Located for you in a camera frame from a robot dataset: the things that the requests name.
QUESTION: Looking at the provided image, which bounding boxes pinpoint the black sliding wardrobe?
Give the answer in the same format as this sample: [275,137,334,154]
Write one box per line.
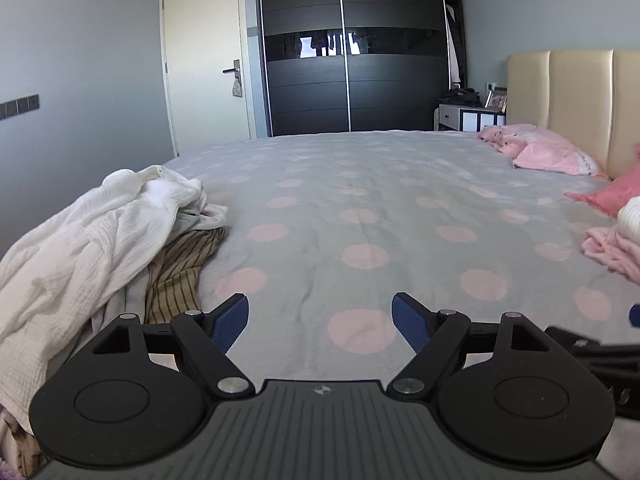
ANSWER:
[256,0,469,138]

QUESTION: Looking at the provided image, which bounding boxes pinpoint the beige padded headboard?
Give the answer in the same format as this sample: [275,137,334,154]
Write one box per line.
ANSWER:
[506,49,640,182]

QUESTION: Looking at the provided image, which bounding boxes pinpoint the black bag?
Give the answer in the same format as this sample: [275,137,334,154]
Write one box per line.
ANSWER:
[440,87,484,109]

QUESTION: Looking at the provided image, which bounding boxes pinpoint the dark door handle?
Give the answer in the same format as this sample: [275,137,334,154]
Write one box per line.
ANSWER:
[222,60,245,97]

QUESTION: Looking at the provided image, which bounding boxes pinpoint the hanging white clothes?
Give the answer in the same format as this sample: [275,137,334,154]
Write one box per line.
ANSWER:
[445,2,462,85]

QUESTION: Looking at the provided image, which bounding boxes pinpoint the photo frame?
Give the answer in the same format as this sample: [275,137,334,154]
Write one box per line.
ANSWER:
[483,87,509,114]

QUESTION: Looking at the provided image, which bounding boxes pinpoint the grey pink-dotted bed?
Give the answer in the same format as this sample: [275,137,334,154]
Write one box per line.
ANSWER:
[100,127,640,480]

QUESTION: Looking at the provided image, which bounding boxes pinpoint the pink folded cloth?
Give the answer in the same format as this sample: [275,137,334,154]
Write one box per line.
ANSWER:
[581,226,640,282]

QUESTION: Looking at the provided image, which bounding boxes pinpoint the light pink printed pillow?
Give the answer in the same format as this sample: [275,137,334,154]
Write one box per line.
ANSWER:
[475,124,609,177]

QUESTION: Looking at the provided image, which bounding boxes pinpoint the pale folded cloth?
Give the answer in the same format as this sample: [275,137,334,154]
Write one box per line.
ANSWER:
[617,196,640,242]

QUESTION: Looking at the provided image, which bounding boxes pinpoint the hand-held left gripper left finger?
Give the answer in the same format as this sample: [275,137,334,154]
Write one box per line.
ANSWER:
[92,292,254,399]

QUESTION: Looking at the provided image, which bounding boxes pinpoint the light grey cloth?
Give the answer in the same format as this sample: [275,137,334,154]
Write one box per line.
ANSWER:
[172,202,229,234]

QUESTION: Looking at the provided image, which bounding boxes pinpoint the crumpled white garment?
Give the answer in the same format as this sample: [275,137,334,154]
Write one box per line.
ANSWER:
[0,165,209,412]

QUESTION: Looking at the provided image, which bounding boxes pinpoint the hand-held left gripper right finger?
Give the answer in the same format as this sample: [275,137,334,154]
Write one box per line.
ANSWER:
[391,292,551,399]

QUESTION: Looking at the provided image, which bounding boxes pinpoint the brown striped cloth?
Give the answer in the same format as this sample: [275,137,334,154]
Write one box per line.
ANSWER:
[145,227,226,327]

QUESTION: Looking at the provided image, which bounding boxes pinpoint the white nightstand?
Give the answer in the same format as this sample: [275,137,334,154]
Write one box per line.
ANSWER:
[434,103,507,132]

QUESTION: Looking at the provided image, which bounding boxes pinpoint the cream door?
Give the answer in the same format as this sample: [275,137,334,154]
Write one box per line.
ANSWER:
[160,0,257,157]

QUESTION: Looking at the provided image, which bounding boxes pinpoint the beige cloth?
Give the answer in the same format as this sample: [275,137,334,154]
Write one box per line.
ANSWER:
[0,405,47,479]

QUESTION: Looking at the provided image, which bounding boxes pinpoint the dark wall switch panel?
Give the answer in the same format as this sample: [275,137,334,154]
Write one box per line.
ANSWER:
[0,93,41,121]

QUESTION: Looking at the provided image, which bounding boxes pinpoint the dark pink pillow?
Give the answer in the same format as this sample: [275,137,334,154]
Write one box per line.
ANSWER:
[564,142,640,219]

